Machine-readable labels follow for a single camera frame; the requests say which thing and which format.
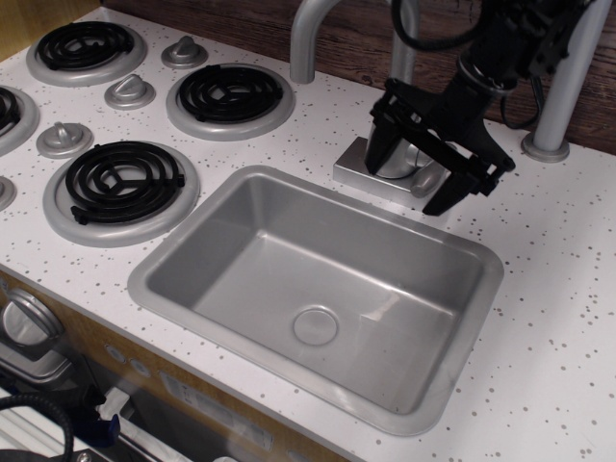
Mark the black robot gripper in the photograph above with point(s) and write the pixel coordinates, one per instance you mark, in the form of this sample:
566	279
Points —
449	128

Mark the stove burner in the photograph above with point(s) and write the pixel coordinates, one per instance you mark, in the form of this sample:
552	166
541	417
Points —
84	54
229	102
121	193
19	118

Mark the silver knob left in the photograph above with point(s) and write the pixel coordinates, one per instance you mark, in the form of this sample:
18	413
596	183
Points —
64	140

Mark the back right stove burner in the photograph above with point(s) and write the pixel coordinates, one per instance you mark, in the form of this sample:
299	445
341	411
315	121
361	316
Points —
229	102

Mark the silver knob far left edge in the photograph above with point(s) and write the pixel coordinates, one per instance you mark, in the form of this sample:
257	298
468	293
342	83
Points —
7	192

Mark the silver knob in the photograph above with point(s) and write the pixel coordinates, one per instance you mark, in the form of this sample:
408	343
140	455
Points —
64	140
184	54
130	93

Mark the back left stove burner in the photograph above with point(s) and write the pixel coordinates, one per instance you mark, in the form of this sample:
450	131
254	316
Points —
84	54

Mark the front right stove burner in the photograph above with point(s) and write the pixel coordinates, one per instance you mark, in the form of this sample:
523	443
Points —
121	193

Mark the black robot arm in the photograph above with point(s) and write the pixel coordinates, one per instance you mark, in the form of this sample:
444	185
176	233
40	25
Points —
512	40

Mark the silver gooseneck toy faucet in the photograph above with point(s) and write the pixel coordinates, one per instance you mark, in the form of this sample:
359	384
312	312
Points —
392	182

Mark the grey vertical support pole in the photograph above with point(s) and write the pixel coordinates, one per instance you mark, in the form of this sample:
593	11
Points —
547	143

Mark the silver knob middle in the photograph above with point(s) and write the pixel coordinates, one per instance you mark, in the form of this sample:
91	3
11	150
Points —
130	93

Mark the far left stove burner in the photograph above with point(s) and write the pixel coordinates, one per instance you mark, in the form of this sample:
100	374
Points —
19	118

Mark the silver faucet lever handle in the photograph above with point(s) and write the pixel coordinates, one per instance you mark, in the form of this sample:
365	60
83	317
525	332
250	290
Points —
425	181

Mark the grey plastic sink basin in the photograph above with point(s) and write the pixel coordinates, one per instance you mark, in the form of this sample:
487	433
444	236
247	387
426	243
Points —
372	312

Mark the silver knob back right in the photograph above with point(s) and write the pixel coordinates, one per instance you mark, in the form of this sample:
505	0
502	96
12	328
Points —
184	54

